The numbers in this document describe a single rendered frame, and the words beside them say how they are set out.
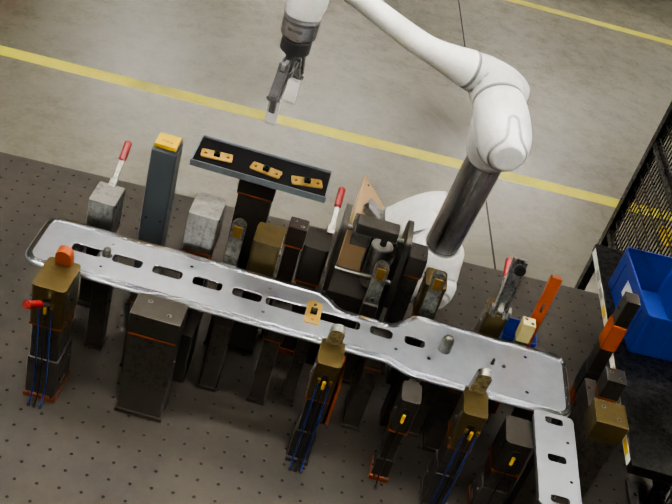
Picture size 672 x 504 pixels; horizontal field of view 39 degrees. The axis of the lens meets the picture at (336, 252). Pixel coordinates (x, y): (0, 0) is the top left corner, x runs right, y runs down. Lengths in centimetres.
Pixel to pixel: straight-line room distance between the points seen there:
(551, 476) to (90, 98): 344
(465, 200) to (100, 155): 242
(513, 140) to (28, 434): 134
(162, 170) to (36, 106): 237
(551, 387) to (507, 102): 71
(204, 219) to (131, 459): 61
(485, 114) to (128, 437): 117
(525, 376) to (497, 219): 256
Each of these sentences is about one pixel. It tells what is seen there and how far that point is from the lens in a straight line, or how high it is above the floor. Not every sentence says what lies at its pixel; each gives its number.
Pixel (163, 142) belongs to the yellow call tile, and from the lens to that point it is 255.
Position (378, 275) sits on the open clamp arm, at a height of 107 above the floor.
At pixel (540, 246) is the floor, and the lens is 486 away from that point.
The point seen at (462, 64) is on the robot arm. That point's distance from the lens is 243.
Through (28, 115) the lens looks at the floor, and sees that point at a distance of 482.
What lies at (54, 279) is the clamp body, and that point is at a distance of 222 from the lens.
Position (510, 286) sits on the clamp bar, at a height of 114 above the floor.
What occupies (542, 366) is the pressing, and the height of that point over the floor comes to 100.
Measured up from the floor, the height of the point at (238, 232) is 108.
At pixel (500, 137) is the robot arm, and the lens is 232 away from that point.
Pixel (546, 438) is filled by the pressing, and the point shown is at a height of 100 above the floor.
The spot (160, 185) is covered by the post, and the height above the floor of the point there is 104.
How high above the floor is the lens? 251
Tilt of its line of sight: 36 degrees down
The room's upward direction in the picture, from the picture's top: 18 degrees clockwise
